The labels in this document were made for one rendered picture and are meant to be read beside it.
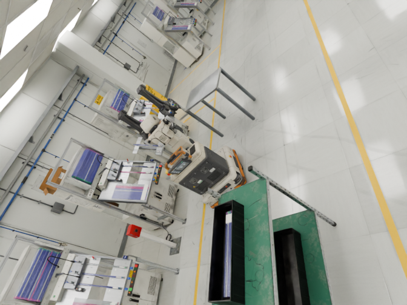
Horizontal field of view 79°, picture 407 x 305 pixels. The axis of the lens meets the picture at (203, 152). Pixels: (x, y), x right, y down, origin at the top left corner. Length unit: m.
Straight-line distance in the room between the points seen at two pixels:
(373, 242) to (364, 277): 0.25
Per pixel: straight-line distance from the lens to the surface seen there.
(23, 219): 5.12
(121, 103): 4.80
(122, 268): 3.38
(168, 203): 4.22
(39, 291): 3.50
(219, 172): 3.04
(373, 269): 2.27
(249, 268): 1.56
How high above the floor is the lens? 2.12
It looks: 29 degrees down
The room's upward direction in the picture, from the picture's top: 58 degrees counter-clockwise
